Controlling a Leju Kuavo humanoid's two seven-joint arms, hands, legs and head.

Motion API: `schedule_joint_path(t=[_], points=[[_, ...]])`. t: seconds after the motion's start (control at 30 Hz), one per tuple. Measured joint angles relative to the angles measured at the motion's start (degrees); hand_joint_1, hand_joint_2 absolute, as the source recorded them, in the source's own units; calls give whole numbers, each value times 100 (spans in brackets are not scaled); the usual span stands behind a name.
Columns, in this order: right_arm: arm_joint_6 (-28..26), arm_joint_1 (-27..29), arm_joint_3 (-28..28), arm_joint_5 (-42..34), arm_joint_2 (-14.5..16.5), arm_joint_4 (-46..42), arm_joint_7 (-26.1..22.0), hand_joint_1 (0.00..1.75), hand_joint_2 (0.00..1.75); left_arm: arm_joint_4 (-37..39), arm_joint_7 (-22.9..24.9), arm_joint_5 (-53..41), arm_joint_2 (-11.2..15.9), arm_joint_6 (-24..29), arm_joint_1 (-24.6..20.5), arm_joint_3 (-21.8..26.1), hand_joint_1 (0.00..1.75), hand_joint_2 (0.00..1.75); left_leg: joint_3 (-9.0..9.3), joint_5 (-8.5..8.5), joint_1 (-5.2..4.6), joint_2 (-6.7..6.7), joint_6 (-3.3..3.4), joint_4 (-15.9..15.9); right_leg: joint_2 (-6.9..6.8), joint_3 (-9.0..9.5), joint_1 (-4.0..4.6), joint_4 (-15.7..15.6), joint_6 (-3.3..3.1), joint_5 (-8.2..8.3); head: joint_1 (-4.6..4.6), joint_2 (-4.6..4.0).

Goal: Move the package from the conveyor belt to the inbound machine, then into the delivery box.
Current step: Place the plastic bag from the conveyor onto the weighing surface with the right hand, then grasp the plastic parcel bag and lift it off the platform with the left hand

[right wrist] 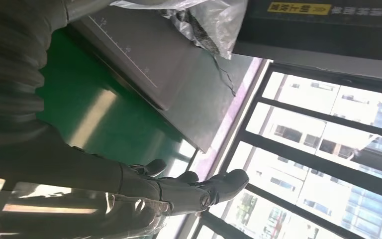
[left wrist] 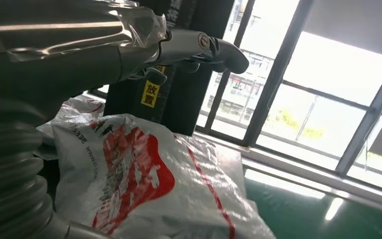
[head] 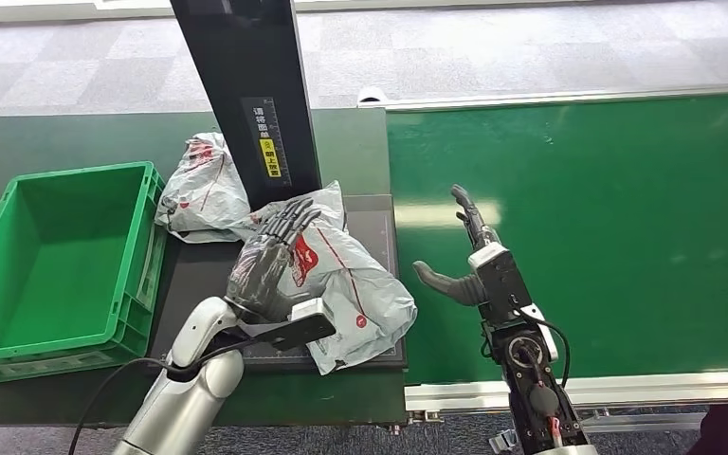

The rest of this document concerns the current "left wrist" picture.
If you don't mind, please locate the white red-printed courier package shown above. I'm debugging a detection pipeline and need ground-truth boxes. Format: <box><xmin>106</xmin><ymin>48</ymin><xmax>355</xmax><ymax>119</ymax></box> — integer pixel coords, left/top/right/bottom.
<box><xmin>52</xmin><ymin>113</ymin><xmax>277</xmax><ymax>239</ymax></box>
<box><xmin>33</xmin><ymin>95</ymin><xmax>106</xmax><ymax>161</ymax></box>

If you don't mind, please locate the black inbound scanner machine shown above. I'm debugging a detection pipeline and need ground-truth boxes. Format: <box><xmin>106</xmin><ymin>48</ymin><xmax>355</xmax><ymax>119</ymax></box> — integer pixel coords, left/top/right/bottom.
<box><xmin>103</xmin><ymin>0</ymin><xmax>245</xmax><ymax>137</ymax></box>

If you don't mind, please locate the green conveyor belt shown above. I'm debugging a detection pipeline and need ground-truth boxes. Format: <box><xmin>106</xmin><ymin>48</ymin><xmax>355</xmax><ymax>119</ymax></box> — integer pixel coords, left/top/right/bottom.
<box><xmin>243</xmin><ymin>169</ymin><xmax>382</xmax><ymax>239</ymax></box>

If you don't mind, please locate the yellow warning sticker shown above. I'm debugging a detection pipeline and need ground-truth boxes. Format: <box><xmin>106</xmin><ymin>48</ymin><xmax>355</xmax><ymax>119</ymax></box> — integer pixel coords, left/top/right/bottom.
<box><xmin>140</xmin><ymin>64</ymin><xmax>167</xmax><ymax>109</ymax></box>

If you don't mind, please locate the dark window frame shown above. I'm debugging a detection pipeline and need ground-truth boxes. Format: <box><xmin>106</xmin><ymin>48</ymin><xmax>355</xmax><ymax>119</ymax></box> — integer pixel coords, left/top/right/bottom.
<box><xmin>195</xmin><ymin>0</ymin><xmax>382</xmax><ymax>177</ymax></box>

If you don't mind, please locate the silver conveyor side rail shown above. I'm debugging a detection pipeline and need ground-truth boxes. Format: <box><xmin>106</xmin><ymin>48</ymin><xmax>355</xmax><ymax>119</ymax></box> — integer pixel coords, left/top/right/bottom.
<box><xmin>194</xmin><ymin>131</ymin><xmax>382</xmax><ymax>219</ymax></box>

